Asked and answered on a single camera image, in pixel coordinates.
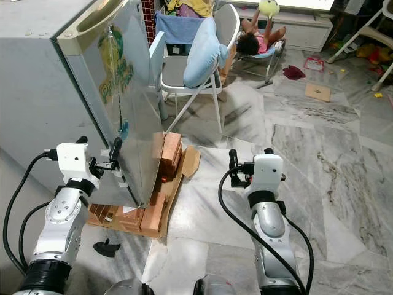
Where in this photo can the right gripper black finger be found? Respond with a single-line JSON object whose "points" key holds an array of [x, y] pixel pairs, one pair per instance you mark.
{"points": [[268, 151], [233, 160]]}

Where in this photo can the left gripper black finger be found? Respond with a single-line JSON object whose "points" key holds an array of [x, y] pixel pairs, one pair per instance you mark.
{"points": [[116, 149], [82, 140]]}

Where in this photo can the silver fridge door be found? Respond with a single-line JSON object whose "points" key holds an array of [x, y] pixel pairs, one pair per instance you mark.
{"points": [[138, 135]]}

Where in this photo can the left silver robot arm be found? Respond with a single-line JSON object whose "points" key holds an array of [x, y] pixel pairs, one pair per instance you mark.
{"points": [[64, 215]]}

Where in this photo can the white fridge body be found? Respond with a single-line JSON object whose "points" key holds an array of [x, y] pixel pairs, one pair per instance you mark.
{"points": [[37, 92]]}

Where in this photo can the small blue door sticker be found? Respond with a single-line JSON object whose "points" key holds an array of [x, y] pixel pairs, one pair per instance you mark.
{"points": [[124, 129]]}

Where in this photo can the small brown cardboard piece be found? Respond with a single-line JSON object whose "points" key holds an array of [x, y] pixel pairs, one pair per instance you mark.
{"points": [[318, 92]]}

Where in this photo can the green printed door sticker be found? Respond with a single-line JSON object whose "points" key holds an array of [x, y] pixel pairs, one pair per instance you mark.
{"points": [[115, 67]]}

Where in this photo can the black plastic piece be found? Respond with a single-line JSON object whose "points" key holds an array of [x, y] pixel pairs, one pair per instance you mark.
{"points": [[107, 248]]}

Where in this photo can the dark red cloth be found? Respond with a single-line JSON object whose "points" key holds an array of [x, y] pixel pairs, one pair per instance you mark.
{"points": [[294, 72]]}

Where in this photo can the baby bouncer seat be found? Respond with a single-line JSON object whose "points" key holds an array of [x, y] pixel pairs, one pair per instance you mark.
{"points": [[269, 54]]}

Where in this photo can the pink packet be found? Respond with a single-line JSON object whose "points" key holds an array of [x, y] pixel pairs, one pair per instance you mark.
{"points": [[314, 64]]}

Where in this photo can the light blue pillow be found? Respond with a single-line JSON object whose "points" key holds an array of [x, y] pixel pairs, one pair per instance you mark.
{"points": [[206, 55]]}

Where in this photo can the small child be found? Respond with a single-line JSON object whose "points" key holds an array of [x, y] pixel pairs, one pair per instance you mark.
{"points": [[250, 43]]}

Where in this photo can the grey robot right leg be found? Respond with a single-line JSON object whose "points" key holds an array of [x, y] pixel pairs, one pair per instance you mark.
{"points": [[216, 287]]}

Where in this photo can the white low cabinet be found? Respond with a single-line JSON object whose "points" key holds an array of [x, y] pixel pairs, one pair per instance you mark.
{"points": [[307, 31]]}

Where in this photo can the blue towel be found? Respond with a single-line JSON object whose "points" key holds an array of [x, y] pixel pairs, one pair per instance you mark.
{"points": [[178, 29]]}

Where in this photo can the yellow plush toy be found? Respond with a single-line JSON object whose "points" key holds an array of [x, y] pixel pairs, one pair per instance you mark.
{"points": [[269, 7]]}

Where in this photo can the yellow orange toys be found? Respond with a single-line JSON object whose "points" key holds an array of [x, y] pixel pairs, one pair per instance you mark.
{"points": [[374, 54]]}

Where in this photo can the yellow garment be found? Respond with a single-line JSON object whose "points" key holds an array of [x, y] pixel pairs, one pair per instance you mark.
{"points": [[193, 7]]}

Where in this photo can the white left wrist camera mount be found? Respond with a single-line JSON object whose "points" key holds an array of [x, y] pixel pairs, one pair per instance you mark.
{"points": [[73, 161]]}

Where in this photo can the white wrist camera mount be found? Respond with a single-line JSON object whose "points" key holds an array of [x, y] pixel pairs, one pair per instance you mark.
{"points": [[73, 161], [267, 175]]}

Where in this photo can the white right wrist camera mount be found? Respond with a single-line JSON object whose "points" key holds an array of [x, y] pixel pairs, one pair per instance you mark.
{"points": [[267, 175]]}

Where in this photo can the white rack frame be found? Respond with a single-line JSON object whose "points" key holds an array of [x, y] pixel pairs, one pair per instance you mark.
{"points": [[359, 37]]}

